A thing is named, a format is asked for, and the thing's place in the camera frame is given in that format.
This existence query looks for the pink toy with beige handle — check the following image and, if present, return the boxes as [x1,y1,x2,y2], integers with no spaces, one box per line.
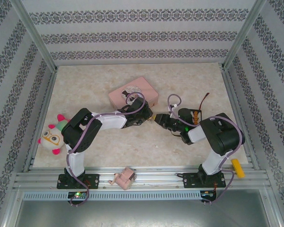
[108,166,137,191]

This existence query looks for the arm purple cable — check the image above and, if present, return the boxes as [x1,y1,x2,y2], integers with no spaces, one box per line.
[65,91,146,208]
[168,94,242,206]

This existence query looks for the aluminium side rail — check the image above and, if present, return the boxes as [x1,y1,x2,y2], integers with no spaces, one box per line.
[22,70,59,173]
[221,68,261,170]

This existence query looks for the right aluminium frame post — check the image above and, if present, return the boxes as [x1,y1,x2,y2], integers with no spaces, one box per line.
[222,0,268,70]

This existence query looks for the right aluminium side rail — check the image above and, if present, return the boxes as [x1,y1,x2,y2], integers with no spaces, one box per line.
[221,68,261,170]

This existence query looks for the left aluminium frame post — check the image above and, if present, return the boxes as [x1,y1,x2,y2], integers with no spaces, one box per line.
[10,0,59,72]

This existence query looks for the pink tin with couple print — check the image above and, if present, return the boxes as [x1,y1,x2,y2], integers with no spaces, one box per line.
[108,77,160,109]

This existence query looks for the red wire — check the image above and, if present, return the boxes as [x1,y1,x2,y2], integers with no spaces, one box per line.
[200,92,210,111]

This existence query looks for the left circuit board with LED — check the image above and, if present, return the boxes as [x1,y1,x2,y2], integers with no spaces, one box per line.
[68,192,88,200]

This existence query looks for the grey metal sheet panel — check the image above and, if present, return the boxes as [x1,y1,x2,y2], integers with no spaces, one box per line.
[14,200,280,227]

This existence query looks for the black box with orange label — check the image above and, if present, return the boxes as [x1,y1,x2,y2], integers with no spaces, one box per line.
[189,108,203,127]

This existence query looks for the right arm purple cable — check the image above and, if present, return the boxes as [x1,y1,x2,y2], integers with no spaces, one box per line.
[168,94,242,206]

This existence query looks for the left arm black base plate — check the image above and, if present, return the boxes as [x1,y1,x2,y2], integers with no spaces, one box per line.
[56,174,100,190]

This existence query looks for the yellow plastic block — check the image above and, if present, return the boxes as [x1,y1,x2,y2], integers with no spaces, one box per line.
[231,158,246,178]

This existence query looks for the aluminium front rail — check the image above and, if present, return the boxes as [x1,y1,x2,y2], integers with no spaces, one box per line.
[13,166,271,190]

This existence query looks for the grey slotted cable duct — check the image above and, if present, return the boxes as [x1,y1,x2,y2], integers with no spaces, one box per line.
[22,191,202,201]

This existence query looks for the white pink plush toy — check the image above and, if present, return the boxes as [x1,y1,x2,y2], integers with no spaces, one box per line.
[37,114,71,156]

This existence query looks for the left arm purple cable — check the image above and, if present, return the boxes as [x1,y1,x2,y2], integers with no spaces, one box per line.
[65,91,146,208]

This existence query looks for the left aluminium side rail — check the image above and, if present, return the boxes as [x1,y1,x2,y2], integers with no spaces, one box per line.
[22,70,59,173]

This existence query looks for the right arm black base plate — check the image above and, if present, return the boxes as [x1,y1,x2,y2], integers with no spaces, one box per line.
[182,172,227,189]

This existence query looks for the aluminium frame post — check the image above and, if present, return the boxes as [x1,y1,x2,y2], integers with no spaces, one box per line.
[222,0,268,70]
[10,0,59,72]

